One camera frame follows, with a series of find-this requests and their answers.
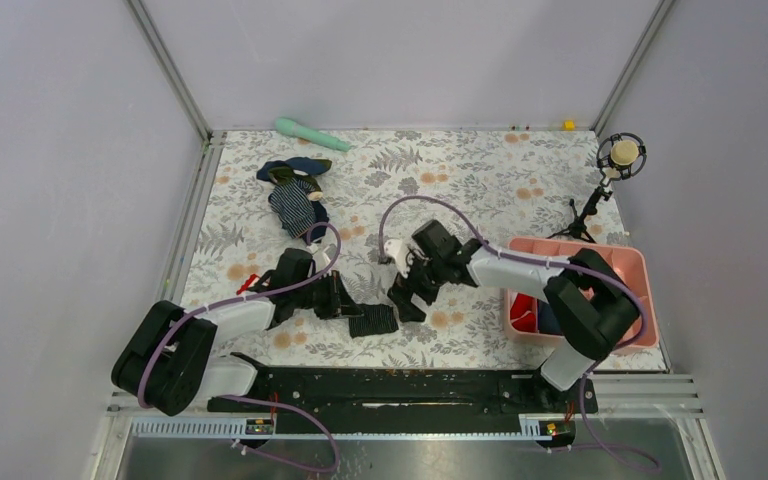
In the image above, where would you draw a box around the pink compartment organizer tray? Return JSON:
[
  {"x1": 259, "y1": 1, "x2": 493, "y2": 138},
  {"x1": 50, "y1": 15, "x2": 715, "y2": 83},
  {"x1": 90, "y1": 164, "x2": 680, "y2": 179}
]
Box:
[{"x1": 501, "y1": 236, "x2": 659, "y2": 355}]

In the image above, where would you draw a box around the grey slotted cable duct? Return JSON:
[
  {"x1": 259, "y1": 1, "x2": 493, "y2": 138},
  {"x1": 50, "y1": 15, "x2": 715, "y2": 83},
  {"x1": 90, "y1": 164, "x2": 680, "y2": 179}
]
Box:
[{"x1": 130, "y1": 415, "x2": 552, "y2": 441}]

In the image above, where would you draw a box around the floral patterned table mat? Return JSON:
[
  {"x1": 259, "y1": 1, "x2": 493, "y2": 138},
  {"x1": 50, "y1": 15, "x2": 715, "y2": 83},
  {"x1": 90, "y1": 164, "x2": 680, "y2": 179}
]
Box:
[{"x1": 176, "y1": 130, "x2": 599, "y2": 369}]

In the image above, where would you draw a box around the red white calculator toy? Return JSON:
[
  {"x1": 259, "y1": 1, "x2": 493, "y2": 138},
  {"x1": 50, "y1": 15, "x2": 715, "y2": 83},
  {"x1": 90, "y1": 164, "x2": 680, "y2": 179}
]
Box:
[{"x1": 236, "y1": 271, "x2": 273, "y2": 296}]

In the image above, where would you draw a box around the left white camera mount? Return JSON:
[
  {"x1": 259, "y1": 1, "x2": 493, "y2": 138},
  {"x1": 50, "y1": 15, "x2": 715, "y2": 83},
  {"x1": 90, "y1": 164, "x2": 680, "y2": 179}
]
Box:
[{"x1": 308, "y1": 244, "x2": 335, "y2": 271}]

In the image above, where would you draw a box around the black striped underwear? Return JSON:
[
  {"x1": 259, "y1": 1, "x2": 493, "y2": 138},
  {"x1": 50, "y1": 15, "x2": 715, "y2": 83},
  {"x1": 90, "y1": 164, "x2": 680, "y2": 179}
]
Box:
[{"x1": 348, "y1": 304, "x2": 398, "y2": 338}]

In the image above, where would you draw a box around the black microphone with stand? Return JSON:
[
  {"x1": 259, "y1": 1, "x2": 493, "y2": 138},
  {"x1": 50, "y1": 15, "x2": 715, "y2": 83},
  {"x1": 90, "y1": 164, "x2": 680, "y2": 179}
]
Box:
[{"x1": 548, "y1": 132, "x2": 648, "y2": 244}]

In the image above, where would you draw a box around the mint green handheld tool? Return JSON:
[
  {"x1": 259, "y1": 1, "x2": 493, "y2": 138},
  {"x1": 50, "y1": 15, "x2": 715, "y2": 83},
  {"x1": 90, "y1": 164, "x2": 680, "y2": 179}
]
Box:
[{"x1": 274, "y1": 117, "x2": 351, "y2": 152}]

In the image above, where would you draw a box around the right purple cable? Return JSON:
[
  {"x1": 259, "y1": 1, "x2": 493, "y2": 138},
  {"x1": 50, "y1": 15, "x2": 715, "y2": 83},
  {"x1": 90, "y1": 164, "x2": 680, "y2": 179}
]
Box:
[{"x1": 377, "y1": 195, "x2": 662, "y2": 473}]

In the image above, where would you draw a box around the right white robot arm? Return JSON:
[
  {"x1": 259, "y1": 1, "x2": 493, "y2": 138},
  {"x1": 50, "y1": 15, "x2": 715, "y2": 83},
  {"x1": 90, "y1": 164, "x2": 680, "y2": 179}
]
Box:
[{"x1": 380, "y1": 220, "x2": 651, "y2": 412}]

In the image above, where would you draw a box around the purple cable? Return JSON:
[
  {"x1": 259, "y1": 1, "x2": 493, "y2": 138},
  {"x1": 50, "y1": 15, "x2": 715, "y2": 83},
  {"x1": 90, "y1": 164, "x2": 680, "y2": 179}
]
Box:
[
  {"x1": 136, "y1": 221, "x2": 344, "y2": 474},
  {"x1": 377, "y1": 195, "x2": 662, "y2": 473}
]

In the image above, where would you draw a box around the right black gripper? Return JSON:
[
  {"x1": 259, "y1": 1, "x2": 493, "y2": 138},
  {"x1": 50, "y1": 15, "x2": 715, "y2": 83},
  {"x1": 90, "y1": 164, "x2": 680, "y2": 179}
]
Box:
[{"x1": 388, "y1": 248, "x2": 448, "y2": 324}]

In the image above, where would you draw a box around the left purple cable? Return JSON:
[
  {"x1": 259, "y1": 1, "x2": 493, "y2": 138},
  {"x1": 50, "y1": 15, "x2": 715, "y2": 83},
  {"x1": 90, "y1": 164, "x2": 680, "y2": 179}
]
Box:
[{"x1": 136, "y1": 221, "x2": 344, "y2": 474}]

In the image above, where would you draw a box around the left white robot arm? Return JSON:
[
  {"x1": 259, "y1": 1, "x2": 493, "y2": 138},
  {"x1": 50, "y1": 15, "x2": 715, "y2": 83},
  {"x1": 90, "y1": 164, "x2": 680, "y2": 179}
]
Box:
[{"x1": 111, "y1": 248, "x2": 363, "y2": 416}]

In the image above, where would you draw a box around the navy rolled underwear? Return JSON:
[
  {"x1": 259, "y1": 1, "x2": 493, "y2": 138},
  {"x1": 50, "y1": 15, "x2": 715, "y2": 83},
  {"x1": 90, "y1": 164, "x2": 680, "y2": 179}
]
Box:
[{"x1": 537, "y1": 301, "x2": 562, "y2": 335}]

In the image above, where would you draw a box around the red rolled underwear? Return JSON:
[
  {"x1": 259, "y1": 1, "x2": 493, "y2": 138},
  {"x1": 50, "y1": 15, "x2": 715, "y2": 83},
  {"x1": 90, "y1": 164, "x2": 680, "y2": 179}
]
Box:
[{"x1": 509, "y1": 293, "x2": 538, "y2": 333}]

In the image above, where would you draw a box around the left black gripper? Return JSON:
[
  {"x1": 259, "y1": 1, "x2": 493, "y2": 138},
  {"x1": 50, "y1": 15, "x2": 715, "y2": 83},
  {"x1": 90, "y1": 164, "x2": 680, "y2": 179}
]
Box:
[{"x1": 293, "y1": 270, "x2": 363, "y2": 321}]

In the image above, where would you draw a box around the blue striped underwear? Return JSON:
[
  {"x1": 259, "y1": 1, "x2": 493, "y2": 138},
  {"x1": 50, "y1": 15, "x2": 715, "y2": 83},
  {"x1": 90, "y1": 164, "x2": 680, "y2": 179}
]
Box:
[{"x1": 256, "y1": 157, "x2": 332, "y2": 245}]

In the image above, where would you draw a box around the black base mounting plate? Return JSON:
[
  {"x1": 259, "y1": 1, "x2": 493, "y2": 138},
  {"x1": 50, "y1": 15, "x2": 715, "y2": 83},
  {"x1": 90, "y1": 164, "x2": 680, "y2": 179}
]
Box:
[{"x1": 207, "y1": 367, "x2": 598, "y2": 423}]

